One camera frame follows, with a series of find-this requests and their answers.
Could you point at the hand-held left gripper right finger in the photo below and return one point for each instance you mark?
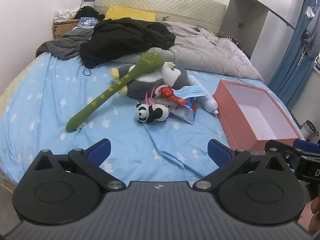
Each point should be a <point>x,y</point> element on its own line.
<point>218,152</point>

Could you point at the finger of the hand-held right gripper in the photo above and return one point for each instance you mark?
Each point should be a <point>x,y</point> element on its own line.
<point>307,145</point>

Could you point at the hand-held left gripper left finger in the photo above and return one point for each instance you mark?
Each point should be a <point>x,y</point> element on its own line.
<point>100,151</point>

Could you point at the orange cardboard box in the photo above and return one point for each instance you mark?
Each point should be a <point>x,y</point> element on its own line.
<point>252,112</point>

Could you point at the panda plush toy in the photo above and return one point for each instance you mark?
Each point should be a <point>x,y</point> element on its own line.
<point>156,112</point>

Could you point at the person's right hand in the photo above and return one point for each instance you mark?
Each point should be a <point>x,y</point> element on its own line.
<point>315,215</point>

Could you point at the white spray bottle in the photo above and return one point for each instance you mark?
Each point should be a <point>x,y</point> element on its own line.
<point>209,103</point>

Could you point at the long green plush stick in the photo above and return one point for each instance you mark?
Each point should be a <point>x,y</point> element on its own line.
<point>100,100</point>

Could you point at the plastic snack packet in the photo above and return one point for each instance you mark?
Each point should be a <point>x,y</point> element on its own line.
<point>187,111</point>

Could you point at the disposable face mask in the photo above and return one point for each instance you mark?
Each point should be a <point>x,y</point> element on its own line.
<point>190,91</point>

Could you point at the grey penguin plush toy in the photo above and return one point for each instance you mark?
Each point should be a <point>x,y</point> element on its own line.
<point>142,86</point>

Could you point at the red shiny foil ornament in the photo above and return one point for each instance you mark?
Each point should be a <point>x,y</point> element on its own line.
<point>167,92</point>

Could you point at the blue curtain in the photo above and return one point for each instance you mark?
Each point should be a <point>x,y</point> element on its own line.
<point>290,62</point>

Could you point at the light grey duvet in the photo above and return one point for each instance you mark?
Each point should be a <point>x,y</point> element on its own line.
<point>207,52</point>

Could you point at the hanging clothes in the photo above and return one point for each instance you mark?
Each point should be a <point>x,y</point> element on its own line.
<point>312,37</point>

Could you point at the dark grey blanket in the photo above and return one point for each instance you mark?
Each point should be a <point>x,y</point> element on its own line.
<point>65,45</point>

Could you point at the black clothing pile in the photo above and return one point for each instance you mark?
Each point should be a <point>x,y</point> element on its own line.
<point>125,37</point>

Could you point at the brown cardboard box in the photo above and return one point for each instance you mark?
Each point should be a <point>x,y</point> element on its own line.
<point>62,28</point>

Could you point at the blue printed bag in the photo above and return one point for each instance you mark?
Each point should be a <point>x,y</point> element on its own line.
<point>87,22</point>

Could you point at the grey cabinet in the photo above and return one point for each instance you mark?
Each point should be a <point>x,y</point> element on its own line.
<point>240,22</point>

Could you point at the black garment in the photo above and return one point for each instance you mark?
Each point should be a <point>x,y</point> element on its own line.
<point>88,12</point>

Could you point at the white crumpled clothes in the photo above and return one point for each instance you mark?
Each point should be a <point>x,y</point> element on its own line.
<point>65,15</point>

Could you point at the yellow pillow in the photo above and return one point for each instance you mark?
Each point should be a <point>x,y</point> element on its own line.
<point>130,13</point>

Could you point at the cream quilted headboard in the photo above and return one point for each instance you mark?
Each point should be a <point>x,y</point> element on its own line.
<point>162,2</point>

